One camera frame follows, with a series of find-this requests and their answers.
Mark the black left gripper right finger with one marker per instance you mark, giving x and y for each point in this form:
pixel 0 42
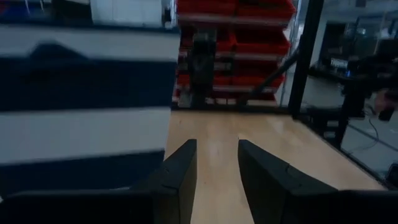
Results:
pixel 264 180

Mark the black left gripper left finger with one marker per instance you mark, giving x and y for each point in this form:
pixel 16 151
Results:
pixel 182 174

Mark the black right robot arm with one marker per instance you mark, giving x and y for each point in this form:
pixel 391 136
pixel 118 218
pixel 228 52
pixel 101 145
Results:
pixel 202 68

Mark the navy white striped fabric bin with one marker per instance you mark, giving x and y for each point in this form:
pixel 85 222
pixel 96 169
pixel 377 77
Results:
pixel 77 133

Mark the black workstation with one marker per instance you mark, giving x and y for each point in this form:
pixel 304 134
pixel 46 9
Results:
pixel 354 99

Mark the red storage bin shelf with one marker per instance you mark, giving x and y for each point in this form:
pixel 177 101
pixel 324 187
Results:
pixel 258 46

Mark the person's hand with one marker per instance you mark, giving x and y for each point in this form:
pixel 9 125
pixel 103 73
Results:
pixel 384 101

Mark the white cabinet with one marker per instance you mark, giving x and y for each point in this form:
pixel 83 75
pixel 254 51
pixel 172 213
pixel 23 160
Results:
pixel 124 12

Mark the blue storage bin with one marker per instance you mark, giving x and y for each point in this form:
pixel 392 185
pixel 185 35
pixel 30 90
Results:
pixel 18 7

